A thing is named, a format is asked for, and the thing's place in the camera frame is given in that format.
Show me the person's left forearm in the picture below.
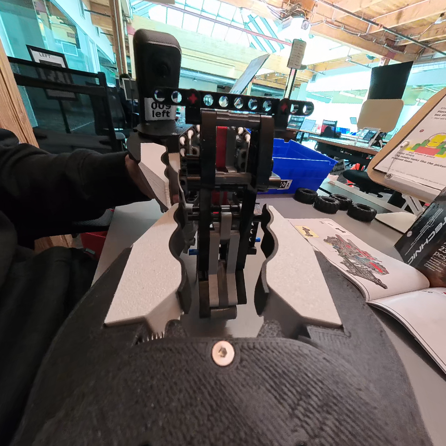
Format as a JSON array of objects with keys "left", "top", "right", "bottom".
[{"left": 0, "top": 129, "right": 140, "bottom": 227}]

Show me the black framed sign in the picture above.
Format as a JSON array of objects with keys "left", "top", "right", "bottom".
[{"left": 26, "top": 45, "right": 79, "bottom": 102}]

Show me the person's left hand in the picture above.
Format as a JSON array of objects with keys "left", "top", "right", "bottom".
[{"left": 125, "top": 153, "right": 158, "bottom": 201}]

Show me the toy brick vehicle model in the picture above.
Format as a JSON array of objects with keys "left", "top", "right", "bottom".
[{"left": 153, "top": 87, "right": 314, "bottom": 319}]

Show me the person's dark clothing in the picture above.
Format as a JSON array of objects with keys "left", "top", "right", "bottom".
[{"left": 0, "top": 209, "right": 98, "bottom": 446}]

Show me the blue plastic bin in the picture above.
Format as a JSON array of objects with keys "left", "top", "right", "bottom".
[{"left": 270, "top": 138, "right": 338, "bottom": 192}]

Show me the instruction booklet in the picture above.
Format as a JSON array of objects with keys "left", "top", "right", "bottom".
[{"left": 287, "top": 218, "right": 446, "bottom": 373}]

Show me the instruction poster board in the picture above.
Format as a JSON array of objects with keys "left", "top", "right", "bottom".
[{"left": 367, "top": 87, "right": 446, "bottom": 235}]

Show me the red box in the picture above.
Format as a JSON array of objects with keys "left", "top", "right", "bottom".
[{"left": 80, "top": 230, "right": 109, "bottom": 261}]

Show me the beige board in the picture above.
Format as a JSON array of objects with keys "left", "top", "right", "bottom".
[{"left": 356, "top": 98, "right": 405, "bottom": 134}]

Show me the black mesh office chair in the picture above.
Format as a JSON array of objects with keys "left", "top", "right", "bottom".
[{"left": 75, "top": 209, "right": 115, "bottom": 237}]

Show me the leaning display board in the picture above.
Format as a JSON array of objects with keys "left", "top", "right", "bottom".
[{"left": 230, "top": 53, "right": 271, "bottom": 95}]

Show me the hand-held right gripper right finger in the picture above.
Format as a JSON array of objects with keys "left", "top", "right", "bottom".
[{"left": 254, "top": 205, "right": 343, "bottom": 337}]

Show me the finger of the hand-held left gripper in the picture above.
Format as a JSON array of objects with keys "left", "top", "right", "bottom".
[{"left": 139, "top": 142, "right": 180, "bottom": 214}]

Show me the black swivel chair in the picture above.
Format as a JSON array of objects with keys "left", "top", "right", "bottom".
[{"left": 343, "top": 169, "right": 384, "bottom": 196}]

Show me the wooden background table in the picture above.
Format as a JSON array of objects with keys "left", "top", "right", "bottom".
[{"left": 307, "top": 134, "right": 380, "bottom": 155}]

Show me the black board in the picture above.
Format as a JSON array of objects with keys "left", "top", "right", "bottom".
[{"left": 367, "top": 62, "right": 414, "bottom": 102}]

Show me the black toy set box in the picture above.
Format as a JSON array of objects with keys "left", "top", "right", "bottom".
[{"left": 394, "top": 186, "right": 446, "bottom": 288}]

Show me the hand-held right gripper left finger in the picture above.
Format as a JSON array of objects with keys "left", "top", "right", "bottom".
[{"left": 104, "top": 204, "right": 192, "bottom": 340}]

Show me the white sign on pole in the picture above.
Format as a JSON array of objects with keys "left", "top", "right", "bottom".
[{"left": 286, "top": 38, "right": 308, "bottom": 100}]

